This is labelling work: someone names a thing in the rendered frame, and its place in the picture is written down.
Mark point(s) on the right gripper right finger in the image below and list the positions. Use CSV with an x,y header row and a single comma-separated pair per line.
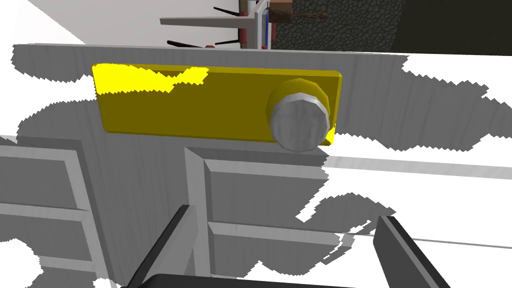
x,y
404,256

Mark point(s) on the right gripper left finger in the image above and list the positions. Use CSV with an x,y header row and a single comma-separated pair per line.
x,y
164,244

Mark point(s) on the white panelled door leaf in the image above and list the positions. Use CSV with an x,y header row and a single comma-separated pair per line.
x,y
132,176

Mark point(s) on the yellow and grey door knob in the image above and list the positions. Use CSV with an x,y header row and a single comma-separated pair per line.
x,y
224,106

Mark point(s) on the grey shelf with books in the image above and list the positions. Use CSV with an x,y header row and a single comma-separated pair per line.
x,y
244,24

